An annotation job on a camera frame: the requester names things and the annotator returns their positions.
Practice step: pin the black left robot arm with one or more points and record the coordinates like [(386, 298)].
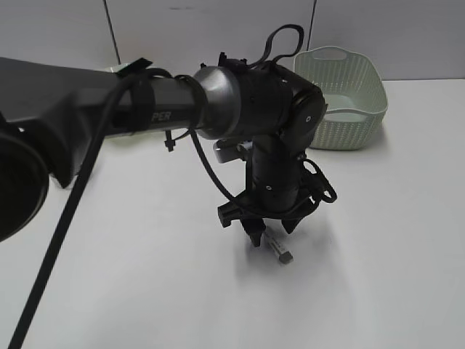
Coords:
[(263, 114)]

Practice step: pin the grey white eraser lower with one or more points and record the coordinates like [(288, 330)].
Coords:
[(280, 251)]

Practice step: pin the pale green wavy glass plate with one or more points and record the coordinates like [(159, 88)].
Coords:
[(115, 68)]

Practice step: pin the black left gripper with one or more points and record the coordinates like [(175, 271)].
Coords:
[(278, 186)]

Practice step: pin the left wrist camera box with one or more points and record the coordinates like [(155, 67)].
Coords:
[(230, 150)]

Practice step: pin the pale green woven plastic basket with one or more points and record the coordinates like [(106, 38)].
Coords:
[(355, 94)]

